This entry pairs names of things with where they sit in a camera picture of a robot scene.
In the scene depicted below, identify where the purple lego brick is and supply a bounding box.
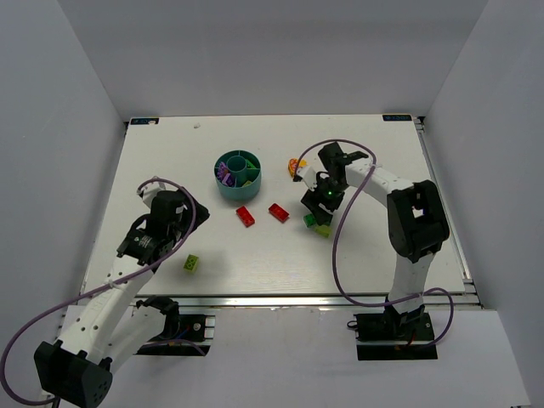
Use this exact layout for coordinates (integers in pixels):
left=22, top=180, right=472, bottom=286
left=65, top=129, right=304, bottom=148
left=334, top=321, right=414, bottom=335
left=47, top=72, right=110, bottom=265
left=219, top=173, right=235, bottom=188
left=216, top=161, right=230, bottom=181

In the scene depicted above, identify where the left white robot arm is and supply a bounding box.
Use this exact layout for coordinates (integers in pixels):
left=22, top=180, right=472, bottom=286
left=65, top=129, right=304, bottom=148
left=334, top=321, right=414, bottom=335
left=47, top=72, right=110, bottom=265
left=34, top=184, right=209, bottom=407

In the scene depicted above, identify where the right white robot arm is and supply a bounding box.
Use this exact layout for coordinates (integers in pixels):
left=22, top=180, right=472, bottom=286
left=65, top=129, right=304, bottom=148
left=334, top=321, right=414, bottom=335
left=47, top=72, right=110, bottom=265
left=292, top=139, right=450, bottom=320

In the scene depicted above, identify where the small green lego brick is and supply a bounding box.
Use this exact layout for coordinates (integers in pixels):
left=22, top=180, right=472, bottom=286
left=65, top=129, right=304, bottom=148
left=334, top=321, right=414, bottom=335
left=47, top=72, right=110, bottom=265
left=303, top=213, right=317, bottom=229

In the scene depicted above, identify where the pale green sloped lego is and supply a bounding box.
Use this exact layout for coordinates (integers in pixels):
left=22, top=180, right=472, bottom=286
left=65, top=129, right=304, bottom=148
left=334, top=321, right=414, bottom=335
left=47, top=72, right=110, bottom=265
left=314, top=225, right=332, bottom=238

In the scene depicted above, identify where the right red lego brick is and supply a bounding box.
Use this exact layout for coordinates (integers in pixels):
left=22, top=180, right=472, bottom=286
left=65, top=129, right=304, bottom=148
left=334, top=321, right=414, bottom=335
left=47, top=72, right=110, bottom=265
left=269, top=203, right=290, bottom=223

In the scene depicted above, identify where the red lego brick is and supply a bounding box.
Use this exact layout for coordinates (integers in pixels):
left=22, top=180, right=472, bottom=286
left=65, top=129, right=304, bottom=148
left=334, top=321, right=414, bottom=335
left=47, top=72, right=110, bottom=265
left=235, top=206, right=255, bottom=228
left=269, top=203, right=290, bottom=223

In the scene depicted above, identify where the yellow orange lego figure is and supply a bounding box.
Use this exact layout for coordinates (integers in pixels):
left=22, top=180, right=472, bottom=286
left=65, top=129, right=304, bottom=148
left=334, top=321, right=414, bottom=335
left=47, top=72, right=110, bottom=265
left=288, top=158, right=307, bottom=178

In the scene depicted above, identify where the left red lego brick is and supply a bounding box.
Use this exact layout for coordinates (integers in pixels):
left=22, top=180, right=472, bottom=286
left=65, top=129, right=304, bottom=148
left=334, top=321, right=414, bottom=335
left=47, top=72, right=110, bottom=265
left=235, top=206, right=255, bottom=228

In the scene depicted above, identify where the teal round divided container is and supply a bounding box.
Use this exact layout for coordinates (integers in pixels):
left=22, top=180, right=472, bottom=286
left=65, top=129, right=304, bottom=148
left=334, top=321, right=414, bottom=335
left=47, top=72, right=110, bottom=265
left=213, top=150, right=262, bottom=202

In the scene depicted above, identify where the right blue corner label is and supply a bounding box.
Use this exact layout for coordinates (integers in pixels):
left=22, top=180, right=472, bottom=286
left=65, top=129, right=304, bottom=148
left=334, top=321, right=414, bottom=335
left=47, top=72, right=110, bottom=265
left=382, top=114, right=412, bottom=122

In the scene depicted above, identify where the blue corner label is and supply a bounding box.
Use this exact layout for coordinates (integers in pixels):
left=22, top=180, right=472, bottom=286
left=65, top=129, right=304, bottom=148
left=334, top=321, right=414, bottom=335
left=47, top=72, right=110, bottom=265
left=129, top=117, right=159, bottom=126
left=382, top=114, right=412, bottom=122

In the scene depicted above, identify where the left blue corner label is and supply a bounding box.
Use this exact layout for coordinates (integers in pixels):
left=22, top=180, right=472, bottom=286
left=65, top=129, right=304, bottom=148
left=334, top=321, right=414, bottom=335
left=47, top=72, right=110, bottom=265
left=129, top=117, right=159, bottom=126

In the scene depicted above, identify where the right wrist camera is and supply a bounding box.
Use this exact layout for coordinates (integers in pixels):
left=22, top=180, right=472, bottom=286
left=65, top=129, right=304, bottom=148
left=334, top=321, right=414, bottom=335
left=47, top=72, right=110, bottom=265
left=293, top=166, right=317, bottom=191

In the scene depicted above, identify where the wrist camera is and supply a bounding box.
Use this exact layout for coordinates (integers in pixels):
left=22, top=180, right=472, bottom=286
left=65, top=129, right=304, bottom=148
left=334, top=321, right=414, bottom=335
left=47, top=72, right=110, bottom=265
left=293, top=166, right=317, bottom=191
left=136, top=178, right=166, bottom=208

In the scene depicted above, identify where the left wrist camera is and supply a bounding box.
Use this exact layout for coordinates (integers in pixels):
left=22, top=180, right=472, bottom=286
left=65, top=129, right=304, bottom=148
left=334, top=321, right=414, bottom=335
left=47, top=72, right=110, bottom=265
left=136, top=178, right=166, bottom=208

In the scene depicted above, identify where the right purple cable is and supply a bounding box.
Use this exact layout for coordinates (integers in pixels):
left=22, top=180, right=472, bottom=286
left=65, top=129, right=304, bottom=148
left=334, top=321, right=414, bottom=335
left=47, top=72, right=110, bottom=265
left=292, top=139, right=454, bottom=351

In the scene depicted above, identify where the purple cable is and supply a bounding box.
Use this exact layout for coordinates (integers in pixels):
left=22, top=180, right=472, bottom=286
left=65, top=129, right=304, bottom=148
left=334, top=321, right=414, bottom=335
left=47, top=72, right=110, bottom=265
left=0, top=178, right=209, bottom=405
left=292, top=139, right=454, bottom=351

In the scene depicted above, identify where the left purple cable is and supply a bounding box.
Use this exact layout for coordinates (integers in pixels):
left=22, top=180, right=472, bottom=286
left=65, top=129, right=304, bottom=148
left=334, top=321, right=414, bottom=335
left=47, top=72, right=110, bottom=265
left=0, top=178, right=209, bottom=405

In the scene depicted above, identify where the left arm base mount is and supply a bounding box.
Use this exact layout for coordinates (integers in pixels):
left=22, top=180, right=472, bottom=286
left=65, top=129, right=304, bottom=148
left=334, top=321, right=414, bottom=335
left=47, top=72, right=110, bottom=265
left=136, top=313, right=216, bottom=357

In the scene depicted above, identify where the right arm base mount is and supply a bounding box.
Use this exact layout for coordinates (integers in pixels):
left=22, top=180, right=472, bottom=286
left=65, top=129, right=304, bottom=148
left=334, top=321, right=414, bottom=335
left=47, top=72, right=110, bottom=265
left=346, top=313, right=438, bottom=361

